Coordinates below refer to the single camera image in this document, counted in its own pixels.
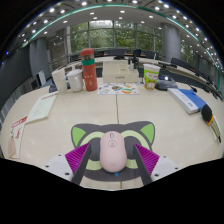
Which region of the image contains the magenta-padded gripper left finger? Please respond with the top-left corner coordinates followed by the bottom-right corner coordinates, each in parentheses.
top-left (44, 142), bottom-right (93, 186)

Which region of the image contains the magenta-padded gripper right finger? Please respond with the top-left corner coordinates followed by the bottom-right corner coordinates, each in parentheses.
top-left (133, 143), bottom-right (183, 186)

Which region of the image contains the pink computer mouse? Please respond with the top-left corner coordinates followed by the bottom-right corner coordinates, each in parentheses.
top-left (99, 130), bottom-right (128, 174)

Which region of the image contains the cat-face mouse pad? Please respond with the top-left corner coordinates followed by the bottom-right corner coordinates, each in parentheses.
top-left (70, 120), bottom-right (156, 183)

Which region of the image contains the red and white magazine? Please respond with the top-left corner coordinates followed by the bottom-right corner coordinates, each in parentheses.
top-left (7, 115), bottom-right (29, 160)

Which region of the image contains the cream paper booklet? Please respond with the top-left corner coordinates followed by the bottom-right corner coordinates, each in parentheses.
top-left (25, 91), bottom-right (59, 125)

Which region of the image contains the blue and white folder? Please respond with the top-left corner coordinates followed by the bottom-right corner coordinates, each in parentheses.
top-left (166, 87), bottom-right (209, 115)

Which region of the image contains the black gooseneck microphone unit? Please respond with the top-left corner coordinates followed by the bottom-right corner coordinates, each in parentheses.
top-left (48, 83), bottom-right (59, 94)

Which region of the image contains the grey desk microphone unit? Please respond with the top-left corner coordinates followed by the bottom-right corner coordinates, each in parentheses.
top-left (154, 77), bottom-right (179, 92)

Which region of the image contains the white paper cup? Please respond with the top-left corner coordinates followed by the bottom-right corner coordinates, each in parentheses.
top-left (51, 67), bottom-right (69, 95)

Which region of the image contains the white lidded mug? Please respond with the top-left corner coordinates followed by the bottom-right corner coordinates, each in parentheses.
top-left (66, 69), bottom-right (84, 93)

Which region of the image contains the green printed paper cup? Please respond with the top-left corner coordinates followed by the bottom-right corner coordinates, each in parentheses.
top-left (143, 63), bottom-right (161, 91)

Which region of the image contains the colourful sticker sheet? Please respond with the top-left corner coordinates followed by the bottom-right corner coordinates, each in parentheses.
top-left (96, 82), bottom-right (141, 96)

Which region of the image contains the long curved conference desk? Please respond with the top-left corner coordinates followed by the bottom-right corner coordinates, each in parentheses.
top-left (63, 55), bottom-right (221, 98)

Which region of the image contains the red bottle with green band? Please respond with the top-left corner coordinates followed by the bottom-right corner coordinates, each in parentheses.
top-left (79, 48), bottom-right (98, 92)

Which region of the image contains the beige cardboard box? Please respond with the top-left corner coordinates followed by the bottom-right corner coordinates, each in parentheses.
top-left (101, 60), bottom-right (140, 84)

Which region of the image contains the group of dark office chairs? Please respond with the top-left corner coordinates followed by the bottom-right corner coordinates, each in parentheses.
top-left (93, 48), bottom-right (221, 98)

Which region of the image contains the group of ceiling lights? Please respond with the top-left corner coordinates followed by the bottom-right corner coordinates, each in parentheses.
top-left (4, 0), bottom-right (224, 71)

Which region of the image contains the white board leaning at wall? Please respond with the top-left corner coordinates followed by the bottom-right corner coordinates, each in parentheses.
top-left (34, 69), bottom-right (48, 88)

